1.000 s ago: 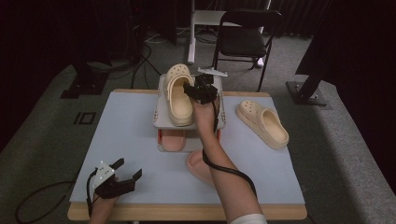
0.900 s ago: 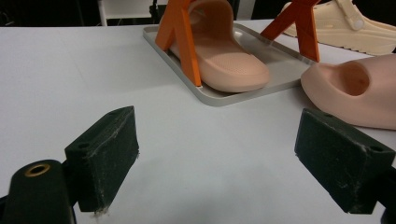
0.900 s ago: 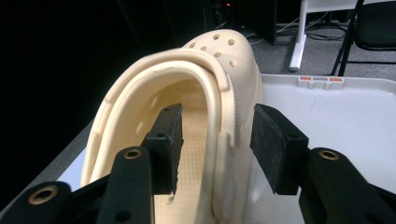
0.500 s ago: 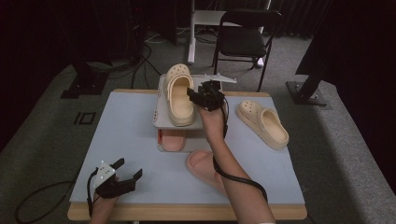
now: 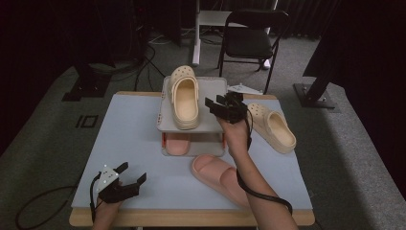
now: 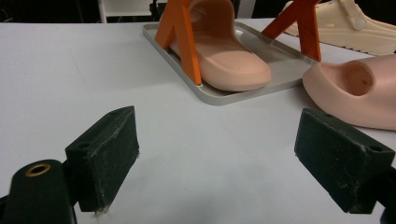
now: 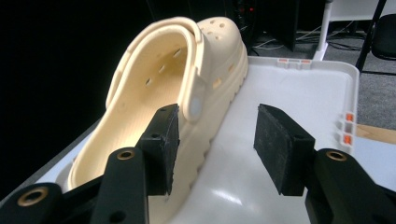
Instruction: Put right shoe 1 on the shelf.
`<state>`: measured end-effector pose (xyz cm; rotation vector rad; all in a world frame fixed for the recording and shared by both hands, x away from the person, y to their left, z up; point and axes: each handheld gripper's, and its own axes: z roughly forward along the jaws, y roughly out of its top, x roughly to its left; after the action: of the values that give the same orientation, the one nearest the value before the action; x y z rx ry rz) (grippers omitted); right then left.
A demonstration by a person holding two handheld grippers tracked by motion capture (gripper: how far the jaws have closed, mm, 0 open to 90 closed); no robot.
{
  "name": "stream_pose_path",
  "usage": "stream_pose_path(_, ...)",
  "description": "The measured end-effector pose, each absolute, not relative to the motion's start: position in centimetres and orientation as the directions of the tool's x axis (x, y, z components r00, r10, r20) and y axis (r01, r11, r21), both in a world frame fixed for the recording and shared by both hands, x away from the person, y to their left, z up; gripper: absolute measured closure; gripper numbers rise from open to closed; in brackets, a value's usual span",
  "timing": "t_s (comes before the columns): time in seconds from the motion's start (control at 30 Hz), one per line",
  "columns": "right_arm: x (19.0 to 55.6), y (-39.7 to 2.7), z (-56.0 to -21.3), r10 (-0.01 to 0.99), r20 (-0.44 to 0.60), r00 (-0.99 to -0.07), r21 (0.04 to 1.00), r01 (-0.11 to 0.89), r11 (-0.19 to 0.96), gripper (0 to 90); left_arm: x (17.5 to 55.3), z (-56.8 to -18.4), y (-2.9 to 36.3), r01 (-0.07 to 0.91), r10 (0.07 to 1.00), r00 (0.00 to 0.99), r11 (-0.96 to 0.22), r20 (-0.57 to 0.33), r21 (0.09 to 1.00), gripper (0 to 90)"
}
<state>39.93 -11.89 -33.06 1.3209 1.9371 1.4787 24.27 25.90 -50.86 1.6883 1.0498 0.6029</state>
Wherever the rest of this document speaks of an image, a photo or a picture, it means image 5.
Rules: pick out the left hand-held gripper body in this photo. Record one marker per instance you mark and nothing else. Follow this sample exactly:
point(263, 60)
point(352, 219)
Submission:
point(111, 188)

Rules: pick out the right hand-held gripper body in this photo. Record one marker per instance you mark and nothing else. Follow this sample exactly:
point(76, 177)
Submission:
point(233, 110)

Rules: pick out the grey orange shoe rack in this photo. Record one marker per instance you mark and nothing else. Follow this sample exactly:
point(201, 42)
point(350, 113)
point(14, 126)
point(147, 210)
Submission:
point(210, 92)

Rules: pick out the cream clog shoe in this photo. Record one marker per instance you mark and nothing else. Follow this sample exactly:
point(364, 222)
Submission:
point(185, 102)
point(281, 131)

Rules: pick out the pink slipper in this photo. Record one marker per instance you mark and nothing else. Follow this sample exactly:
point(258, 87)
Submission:
point(214, 172)
point(177, 143)

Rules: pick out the person's left hand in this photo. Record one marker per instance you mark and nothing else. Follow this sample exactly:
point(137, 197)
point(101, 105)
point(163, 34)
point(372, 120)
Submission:
point(107, 212)

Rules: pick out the person's right hand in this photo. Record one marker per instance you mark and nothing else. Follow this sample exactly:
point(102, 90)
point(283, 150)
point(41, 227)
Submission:
point(236, 137)

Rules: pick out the black folding chair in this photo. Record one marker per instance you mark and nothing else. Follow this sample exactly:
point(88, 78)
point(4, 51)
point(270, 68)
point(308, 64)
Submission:
point(249, 41)

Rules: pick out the black metal stand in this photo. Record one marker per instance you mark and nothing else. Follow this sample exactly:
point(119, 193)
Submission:
point(314, 96)

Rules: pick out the black stand with flat base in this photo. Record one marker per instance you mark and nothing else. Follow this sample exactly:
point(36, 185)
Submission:
point(86, 86)

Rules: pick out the black curtain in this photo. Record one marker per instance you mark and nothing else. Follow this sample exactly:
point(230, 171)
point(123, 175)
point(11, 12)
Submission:
point(303, 16)

